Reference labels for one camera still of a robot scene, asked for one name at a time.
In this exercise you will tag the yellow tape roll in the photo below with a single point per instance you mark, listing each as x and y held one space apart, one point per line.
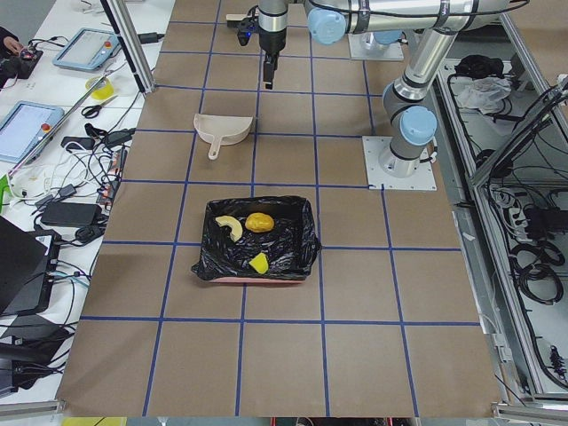
102 88

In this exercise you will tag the pale melon slice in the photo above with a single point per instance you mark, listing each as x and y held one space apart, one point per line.
233 223

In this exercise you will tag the brown potato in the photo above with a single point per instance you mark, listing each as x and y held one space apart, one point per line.
259 222

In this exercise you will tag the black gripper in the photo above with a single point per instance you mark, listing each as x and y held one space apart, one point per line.
271 43

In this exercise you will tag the black scissors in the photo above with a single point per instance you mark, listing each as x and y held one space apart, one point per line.
93 111

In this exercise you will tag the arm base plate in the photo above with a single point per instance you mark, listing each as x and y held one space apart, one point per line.
385 171
378 46

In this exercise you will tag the bin with black bag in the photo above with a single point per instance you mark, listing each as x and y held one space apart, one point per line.
292 246

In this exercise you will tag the beige dustpan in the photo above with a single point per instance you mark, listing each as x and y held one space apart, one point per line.
221 130

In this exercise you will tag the black power adapter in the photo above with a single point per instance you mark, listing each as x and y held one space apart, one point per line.
70 214

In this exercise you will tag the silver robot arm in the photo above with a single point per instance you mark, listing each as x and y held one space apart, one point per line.
329 21

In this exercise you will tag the yellow sponge piece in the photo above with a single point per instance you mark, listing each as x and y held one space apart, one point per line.
260 263

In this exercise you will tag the black laptop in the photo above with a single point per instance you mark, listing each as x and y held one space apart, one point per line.
27 261

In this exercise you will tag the aluminium frame post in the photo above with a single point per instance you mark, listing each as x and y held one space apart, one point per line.
123 27

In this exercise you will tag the blue teach pendant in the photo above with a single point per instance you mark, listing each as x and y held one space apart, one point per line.
24 127
87 50

